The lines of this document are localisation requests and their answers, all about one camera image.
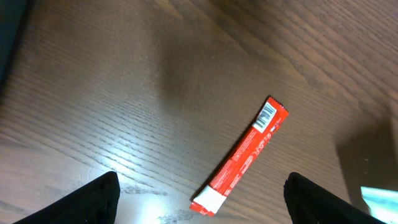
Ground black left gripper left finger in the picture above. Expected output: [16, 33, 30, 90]
[16, 171, 121, 224]

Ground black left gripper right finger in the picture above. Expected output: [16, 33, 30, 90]
[284, 172, 382, 224]

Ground mint green wipes pack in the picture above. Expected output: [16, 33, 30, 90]
[361, 186, 397, 224]

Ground red stick packet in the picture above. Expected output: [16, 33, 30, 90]
[189, 96, 289, 217]

